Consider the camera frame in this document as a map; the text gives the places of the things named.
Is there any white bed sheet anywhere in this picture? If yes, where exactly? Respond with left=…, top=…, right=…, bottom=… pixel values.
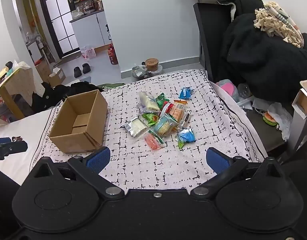
left=0, top=109, right=56, bottom=188

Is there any black-framed glass door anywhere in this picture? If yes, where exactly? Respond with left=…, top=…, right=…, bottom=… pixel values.
left=37, top=0, right=80, bottom=58

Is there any black furniture panel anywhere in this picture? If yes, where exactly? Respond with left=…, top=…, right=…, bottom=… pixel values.
left=193, top=2, right=234, bottom=80

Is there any green cartoon cushion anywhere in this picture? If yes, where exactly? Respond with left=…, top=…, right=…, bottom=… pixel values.
left=97, top=82, right=125, bottom=92

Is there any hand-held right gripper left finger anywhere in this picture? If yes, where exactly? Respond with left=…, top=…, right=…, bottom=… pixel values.
left=26, top=147, right=125, bottom=200

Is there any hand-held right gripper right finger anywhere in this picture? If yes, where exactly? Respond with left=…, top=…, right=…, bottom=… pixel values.
left=191, top=147, right=289, bottom=200

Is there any pink plastic bag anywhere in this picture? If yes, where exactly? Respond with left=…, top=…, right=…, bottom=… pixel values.
left=80, top=45, right=97, bottom=60

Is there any small white cabinet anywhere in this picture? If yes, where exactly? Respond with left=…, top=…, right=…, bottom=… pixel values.
left=25, top=41, right=47, bottom=63

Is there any burger toy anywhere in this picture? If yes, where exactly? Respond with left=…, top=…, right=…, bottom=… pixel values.
left=263, top=112, right=279, bottom=127

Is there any white black-patterned blanket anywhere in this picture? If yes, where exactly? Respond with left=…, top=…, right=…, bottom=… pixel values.
left=28, top=69, right=268, bottom=190

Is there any dark drink bottle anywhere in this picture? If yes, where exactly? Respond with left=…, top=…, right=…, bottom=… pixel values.
left=108, top=43, right=118, bottom=65

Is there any green snack packet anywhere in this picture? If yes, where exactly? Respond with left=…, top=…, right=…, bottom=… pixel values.
left=156, top=93, right=170, bottom=109

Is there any small cardboard box with tissue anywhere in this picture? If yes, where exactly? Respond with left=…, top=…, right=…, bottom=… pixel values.
left=47, top=67, right=66, bottom=87

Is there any brown round tub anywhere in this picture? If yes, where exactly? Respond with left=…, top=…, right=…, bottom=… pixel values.
left=145, top=58, right=159, bottom=72

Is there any blue snack packet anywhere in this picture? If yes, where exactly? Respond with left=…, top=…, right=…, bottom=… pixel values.
left=179, top=87, right=193, bottom=100

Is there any black clothing pile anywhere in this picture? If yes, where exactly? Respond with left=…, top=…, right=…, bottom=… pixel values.
left=31, top=81, right=104, bottom=113

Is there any cream white snack packet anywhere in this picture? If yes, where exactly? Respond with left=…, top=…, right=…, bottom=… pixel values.
left=139, top=91, right=160, bottom=113

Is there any clear plastic bag with items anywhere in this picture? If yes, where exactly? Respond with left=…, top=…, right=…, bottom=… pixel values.
left=132, top=65, right=150, bottom=78

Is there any white plastic bag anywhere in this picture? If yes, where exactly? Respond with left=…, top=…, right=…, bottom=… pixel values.
left=252, top=97, right=294, bottom=140

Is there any clear plastic container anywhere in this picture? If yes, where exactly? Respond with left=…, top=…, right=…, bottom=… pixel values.
left=235, top=84, right=254, bottom=108

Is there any white kitchen cabinet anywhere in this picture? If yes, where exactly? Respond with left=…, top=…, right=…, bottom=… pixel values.
left=70, top=10, right=109, bottom=53

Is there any brown cardboard box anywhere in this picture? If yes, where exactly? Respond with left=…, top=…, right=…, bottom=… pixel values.
left=48, top=89, right=108, bottom=155

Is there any white drawer unit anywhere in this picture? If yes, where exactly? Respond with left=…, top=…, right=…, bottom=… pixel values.
left=292, top=79, right=307, bottom=155

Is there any small wooden table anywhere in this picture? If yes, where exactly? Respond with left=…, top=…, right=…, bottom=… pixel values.
left=0, top=67, right=36, bottom=119

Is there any plain cardboard carton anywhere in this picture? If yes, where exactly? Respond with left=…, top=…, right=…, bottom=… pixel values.
left=35, top=60, right=52, bottom=83

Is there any fringed beige cloth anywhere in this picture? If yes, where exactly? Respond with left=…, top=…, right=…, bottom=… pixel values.
left=254, top=2, right=304, bottom=48

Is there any pile of assorted snacks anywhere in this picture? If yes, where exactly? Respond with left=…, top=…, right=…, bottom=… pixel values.
left=120, top=99, right=196, bottom=151

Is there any black fleece jacket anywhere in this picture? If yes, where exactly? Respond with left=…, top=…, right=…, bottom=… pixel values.
left=224, top=12, right=307, bottom=103

